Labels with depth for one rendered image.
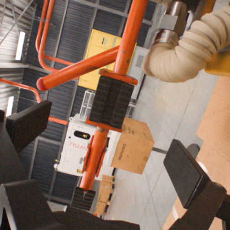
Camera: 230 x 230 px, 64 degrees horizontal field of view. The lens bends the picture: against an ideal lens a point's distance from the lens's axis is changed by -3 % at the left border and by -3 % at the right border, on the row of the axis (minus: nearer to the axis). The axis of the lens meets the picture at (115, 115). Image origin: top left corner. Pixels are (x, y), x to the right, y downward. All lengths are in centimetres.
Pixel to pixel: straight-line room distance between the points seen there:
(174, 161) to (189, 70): 10
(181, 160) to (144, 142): 178
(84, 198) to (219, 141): 30
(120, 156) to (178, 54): 184
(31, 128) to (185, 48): 17
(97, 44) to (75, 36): 366
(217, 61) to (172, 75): 6
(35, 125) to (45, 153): 1266
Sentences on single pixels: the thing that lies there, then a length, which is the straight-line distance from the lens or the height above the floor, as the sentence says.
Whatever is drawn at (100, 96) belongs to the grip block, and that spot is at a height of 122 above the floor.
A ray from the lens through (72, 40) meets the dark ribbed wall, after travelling 1118.
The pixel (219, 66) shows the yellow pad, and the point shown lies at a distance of 26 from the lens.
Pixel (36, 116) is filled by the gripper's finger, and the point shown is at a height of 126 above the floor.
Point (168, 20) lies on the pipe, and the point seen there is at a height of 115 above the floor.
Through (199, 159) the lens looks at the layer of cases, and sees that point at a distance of 132.
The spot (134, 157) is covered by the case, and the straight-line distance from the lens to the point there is 202.
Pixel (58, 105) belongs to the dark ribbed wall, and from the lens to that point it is 1155.
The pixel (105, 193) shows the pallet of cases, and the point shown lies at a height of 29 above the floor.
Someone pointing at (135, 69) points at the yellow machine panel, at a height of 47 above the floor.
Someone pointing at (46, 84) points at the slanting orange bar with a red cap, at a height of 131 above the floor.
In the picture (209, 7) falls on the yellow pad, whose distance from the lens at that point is 41.
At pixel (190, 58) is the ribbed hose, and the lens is 21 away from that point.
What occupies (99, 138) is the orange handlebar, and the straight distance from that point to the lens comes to 31.
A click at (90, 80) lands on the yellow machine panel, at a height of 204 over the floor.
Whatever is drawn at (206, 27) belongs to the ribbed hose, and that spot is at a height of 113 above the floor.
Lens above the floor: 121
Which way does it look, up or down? 4 degrees down
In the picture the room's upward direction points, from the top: 74 degrees counter-clockwise
